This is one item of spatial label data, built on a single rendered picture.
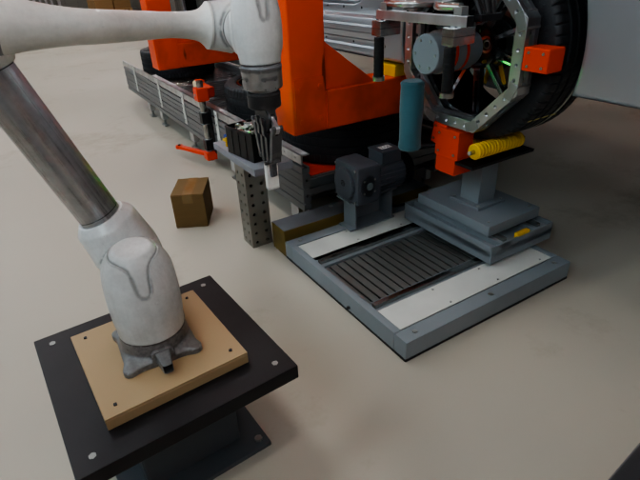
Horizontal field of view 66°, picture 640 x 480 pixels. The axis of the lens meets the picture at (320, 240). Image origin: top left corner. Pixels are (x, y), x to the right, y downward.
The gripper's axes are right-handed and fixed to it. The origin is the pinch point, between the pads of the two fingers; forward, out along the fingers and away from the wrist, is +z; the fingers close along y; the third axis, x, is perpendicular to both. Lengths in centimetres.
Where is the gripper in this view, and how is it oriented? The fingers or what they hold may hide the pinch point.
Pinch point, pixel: (271, 174)
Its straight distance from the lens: 121.0
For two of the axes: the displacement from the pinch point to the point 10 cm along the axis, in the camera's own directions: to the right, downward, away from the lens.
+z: 0.4, 8.7, 4.9
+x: 8.7, -2.8, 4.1
